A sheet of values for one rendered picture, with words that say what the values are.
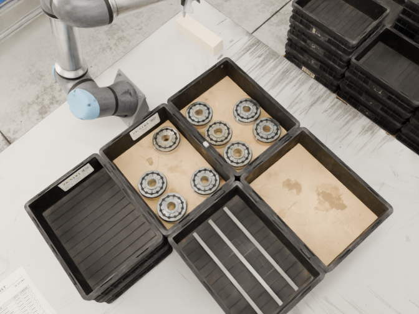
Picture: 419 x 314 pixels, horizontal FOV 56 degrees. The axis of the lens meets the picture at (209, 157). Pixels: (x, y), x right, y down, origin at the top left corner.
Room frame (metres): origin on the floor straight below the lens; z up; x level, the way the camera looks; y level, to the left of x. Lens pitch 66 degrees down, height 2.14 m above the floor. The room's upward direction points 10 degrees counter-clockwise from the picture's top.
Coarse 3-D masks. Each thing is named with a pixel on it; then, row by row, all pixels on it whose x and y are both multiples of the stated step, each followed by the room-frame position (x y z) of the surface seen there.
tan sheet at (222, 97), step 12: (216, 84) 0.88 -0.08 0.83; (228, 84) 0.87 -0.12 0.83; (204, 96) 0.84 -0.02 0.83; (216, 96) 0.83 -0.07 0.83; (228, 96) 0.82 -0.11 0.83; (240, 96) 0.81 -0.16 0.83; (216, 108) 0.77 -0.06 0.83; (228, 108) 0.76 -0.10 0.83; (228, 120) 0.71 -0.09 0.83; (204, 132) 0.68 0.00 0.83; (240, 132) 0.65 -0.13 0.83; (252, 132) 0.65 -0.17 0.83; (252, 144) 0.60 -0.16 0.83
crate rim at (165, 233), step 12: (156, 108) 0.76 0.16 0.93; (168, 108) 0.75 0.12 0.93; (144, 120) 0.72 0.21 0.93; (180, 120) 0.69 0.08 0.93; (192, 132) 0.64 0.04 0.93; (108, 144) 0.65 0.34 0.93; (216, 156) 0.53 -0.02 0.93; (120, 180) 0.50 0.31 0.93; (228, 180) 0.44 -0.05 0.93; (132, 192) 0.46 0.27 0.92; (144, 204) 0.41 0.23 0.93; (204, 204) 0.37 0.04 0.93
